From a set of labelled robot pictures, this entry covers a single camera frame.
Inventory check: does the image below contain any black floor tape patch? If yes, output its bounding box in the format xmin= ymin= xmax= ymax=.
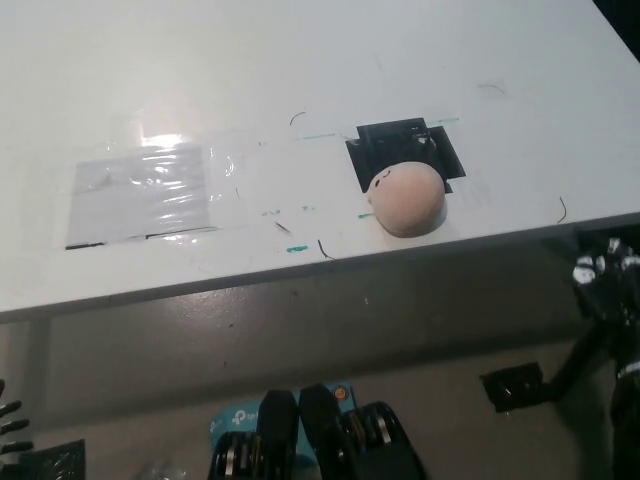
xmin=0 ymin=438 xmax=87 ymax=480
xmin=478 ymin=361 xmax=547 ymax=414

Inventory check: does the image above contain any teal tp-link box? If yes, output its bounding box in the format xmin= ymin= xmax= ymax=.
xmin=208 ymin=382 xmax=357 ymax=474

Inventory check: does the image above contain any black square tape mask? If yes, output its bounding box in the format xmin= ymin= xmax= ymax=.
xmin=345 ymin=116 xmax=467 ymax=195

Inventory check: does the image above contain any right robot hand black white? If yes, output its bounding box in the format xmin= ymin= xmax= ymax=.
xmin=571 ymin=237 xmax=640 ymax=327

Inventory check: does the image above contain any clear plastic film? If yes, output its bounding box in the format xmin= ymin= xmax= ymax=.
xmin=49 ymin=127 xmax=254 ymax=251

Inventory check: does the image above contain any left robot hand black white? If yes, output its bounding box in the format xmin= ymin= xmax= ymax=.
xmin=0 ymin=378 xmax=35 ymax=469

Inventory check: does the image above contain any pink dumpling squeeze toy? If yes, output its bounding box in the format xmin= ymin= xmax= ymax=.
xmin=365 ymin=161 xmax=447 ymax=238

